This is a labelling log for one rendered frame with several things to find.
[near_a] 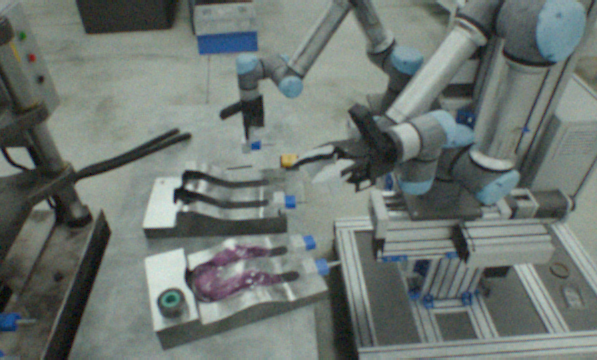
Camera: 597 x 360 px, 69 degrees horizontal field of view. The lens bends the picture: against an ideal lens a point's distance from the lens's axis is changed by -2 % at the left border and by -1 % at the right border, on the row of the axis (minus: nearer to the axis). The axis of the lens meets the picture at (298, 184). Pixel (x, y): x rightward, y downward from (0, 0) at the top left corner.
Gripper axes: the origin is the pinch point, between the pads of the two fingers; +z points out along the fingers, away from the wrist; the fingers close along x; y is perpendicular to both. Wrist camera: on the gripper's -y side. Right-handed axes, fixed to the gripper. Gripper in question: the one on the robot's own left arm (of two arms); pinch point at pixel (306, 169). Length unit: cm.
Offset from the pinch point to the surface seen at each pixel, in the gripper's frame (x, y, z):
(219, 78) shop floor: 318, 104, -87
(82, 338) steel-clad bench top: 42, 60, 55
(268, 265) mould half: 33, 55, -2
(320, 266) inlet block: 25, 56, -16
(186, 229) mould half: 63, 53, 15
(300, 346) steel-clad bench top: 9, 65, 1
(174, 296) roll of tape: 31, 48, 28
